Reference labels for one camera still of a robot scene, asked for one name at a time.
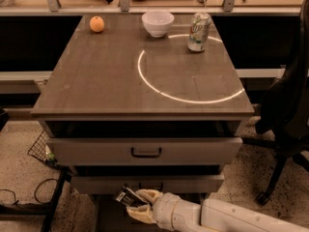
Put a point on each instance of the black metal stand leg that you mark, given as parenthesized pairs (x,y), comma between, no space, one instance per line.
(43,209)

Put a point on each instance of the middle grey drawer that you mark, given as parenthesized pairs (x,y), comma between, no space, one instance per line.
(175,184)

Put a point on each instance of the grey drawer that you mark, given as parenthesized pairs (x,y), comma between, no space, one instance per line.
(144,151)
(175,184)

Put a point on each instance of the dark rxbar chocolate wrapper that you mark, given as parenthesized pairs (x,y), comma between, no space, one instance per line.
(126,196)

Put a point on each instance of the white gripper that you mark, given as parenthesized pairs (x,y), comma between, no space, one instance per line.
(167,210)

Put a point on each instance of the top grey drawer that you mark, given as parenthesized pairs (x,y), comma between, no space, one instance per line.
(144,151)

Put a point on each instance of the green white soda can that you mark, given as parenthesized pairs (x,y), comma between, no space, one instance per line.
(199,32)

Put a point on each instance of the black wire basket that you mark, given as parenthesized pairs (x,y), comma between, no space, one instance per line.
(41,152)

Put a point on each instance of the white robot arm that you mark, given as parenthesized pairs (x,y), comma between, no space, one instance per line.
(220,216)

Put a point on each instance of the bottom open drawer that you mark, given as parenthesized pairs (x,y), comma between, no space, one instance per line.
(113,217)

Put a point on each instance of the orange fruit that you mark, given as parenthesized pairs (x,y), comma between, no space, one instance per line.
(96,24)

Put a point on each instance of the grey drawer cabinet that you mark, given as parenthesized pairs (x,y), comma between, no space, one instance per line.
(123,83)

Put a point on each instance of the black office chair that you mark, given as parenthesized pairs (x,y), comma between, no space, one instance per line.
(284,110)

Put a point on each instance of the white ceramic bowl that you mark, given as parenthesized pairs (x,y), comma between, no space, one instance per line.
(157,23)

